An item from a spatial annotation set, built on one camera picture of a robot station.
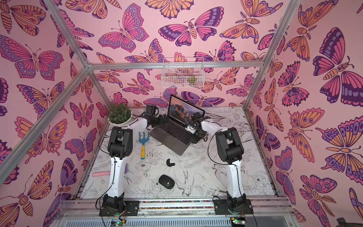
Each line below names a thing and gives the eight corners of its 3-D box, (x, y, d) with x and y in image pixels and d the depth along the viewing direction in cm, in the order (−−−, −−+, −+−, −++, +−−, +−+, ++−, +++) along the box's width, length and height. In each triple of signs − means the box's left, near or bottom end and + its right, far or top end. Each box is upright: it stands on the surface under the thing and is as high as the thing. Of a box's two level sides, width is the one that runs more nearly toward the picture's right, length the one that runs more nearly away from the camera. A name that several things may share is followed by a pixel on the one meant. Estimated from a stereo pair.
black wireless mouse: (157, 182, 85) (157, 180, 82) (163, 174, 88) (162, 172, 85) (171, 191, 81) (170, 190, 79) (176, 183, 84) (176, 181, 82)
